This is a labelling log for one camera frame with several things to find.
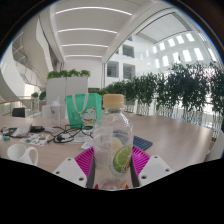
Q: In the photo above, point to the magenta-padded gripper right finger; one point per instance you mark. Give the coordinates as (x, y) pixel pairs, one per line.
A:
(155, 168)

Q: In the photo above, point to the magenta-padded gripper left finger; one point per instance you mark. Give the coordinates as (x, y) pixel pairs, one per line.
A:
(81, 163)

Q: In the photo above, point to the clear bottle with yellow cap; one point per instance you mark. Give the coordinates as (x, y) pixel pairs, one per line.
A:
(111, 140)

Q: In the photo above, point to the white paper slip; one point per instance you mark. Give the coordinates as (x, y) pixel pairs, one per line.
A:
(87, 144)

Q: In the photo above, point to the navy blue pad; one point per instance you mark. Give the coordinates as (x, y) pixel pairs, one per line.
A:
(143, 142)

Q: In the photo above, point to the colourful sticker sheet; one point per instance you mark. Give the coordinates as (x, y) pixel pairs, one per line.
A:
(35, 139)

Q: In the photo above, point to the clear bottle with white lid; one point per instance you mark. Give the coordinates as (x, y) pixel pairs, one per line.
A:
(55, 115)

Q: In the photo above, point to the green tote bag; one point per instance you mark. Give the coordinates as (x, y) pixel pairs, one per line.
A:
(80, 106)

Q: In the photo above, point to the black power adapter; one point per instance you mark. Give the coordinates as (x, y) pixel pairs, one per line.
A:
(36, 128)

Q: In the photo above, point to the white mug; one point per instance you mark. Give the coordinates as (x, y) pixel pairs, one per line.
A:
(20, 153)

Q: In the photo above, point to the brown planter with green plants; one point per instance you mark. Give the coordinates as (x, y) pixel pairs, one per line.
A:
(40, 104)

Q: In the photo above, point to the white cabinet topped with plants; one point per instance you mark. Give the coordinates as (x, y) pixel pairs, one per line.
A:
(66, 88)

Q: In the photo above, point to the small blue marker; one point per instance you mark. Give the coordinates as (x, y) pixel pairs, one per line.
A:
(5, 137)

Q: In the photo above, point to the black office chair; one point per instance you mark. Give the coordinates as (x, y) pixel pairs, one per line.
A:
(18, 112)

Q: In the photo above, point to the row of green shrubs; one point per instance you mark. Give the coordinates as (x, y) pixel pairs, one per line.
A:
(173, 88)

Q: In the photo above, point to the glass balustrade with wooden handrail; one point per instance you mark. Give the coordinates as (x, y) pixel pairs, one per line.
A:
(13, 105)

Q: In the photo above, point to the ceiling light strips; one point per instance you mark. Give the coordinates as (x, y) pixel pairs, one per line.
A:
(90, 30)

